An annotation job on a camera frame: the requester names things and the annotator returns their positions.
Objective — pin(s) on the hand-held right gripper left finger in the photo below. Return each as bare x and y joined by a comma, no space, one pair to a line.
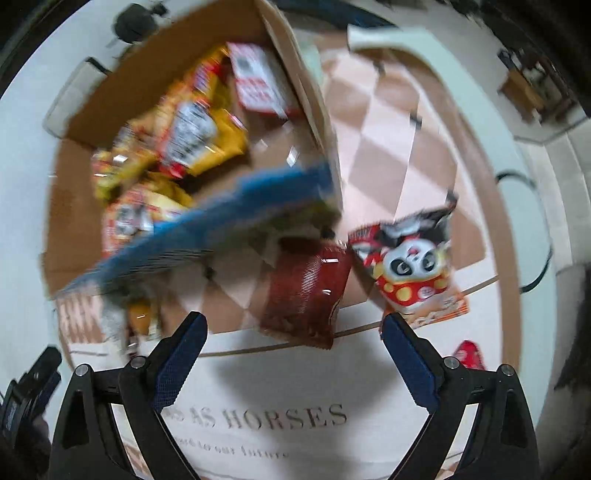
179,367

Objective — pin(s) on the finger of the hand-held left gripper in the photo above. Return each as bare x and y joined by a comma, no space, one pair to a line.
42,367

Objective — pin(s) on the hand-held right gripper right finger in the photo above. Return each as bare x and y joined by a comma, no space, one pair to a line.
415,367

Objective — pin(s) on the dark red snack packet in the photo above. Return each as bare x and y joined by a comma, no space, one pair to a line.
304,295

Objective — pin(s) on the orange panda snack packet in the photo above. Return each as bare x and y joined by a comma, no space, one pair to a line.
411,272
134,214

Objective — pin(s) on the printed cardboard box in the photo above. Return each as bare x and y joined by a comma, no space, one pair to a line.
281,152

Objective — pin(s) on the large yellow red chips bag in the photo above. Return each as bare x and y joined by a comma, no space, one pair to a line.
198,129

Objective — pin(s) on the red white snack packet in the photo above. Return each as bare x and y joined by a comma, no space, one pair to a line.
258,78

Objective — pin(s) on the small shiny red packet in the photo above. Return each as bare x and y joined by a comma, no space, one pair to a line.
468,355

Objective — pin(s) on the small wrapped orange bun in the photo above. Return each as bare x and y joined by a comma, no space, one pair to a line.
141,318

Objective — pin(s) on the diamond pattern tablecloth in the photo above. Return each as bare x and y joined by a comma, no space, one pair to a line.
392,138

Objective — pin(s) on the small wooden stool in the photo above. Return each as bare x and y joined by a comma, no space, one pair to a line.
521,94

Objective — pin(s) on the black barbell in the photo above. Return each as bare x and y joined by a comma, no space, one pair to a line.
135,21

